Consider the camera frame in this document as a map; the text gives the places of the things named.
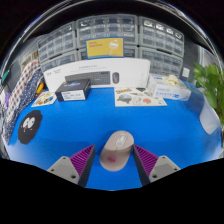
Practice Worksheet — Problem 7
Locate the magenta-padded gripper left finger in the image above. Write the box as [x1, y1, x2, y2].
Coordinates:
[46, 143, 97, 188]

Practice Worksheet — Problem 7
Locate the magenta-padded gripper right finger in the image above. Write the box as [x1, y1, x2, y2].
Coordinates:
[132, 143, 182, 187]

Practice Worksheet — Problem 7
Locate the pink beige computer mouse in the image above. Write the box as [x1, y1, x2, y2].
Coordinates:
[99, 130, 135, 173]

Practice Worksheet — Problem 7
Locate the black mouse pad with eyes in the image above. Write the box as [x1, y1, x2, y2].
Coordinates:
[17, 109, 44, 145]

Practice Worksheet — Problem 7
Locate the sticker sheet with cartoon animals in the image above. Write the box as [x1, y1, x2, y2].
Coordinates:
[114, 86, 168, 108]

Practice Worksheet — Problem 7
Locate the white translucent sheet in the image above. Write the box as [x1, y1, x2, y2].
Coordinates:
[198, 99, 222, 135]

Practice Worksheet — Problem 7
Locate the white tissue box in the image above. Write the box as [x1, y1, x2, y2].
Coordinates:
[146, 73, 193, 102]

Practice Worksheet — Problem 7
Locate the small black product box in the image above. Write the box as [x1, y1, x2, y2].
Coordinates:
[54, 78, 92, 102]

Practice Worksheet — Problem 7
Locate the yellow orange tool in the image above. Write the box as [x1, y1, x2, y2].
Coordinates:
[35, 82, 45, 95]

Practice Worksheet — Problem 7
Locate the navy polka dot cloth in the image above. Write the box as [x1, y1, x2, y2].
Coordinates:
[2, 70, 44, 144]

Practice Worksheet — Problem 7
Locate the white keyboard packaging box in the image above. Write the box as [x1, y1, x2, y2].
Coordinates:
[42, 58, 152, 93]

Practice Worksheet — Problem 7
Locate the green leafy plant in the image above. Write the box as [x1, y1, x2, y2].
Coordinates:
[191, 62, 224, 129]

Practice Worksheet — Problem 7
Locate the beige wicker basket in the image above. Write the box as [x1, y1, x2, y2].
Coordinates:
[20, 51, 39, 73]

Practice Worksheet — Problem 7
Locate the yellow and blue box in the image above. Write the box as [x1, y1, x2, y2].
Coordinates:
[85, 36, 125, 60]

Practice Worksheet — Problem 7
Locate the white wall socket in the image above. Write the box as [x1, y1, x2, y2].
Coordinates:
[181, 67, 191, 80]

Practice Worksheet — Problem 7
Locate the teal handled tool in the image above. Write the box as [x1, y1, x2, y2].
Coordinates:
[0, 69, 11, 85]

